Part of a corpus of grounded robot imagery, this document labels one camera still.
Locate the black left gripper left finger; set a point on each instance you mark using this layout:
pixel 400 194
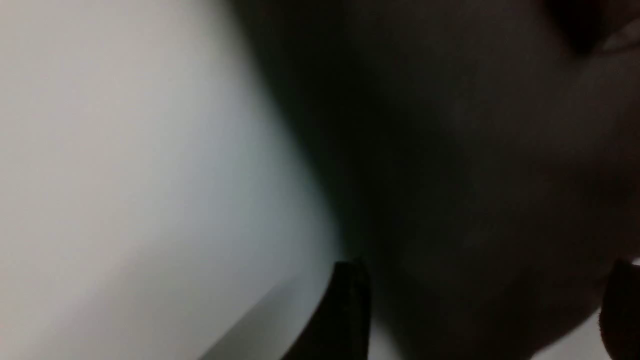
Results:
pixel 340 327

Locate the dark gray long-sleeve shirt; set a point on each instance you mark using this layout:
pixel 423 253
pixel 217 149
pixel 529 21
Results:
pixel 481 156

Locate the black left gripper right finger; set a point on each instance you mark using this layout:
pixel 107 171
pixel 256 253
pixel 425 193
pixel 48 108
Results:
pixel 619 317

